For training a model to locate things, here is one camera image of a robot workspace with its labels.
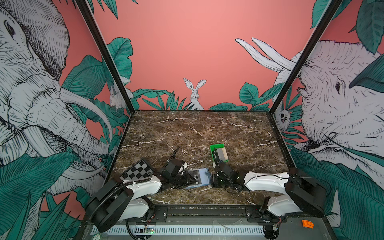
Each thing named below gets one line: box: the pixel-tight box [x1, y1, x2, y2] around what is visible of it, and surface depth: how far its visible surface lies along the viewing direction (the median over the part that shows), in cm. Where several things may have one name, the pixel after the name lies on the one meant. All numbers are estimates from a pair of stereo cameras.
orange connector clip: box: [301, 219, 314, 229], surface depth 72 cm
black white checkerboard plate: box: [119, 159, 154, 181], surface depth 88 cm
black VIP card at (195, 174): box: [188, 170, 202, 185], surface depth 88 cm
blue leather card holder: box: [184, 168, 211, 189], surface depth 88 cm
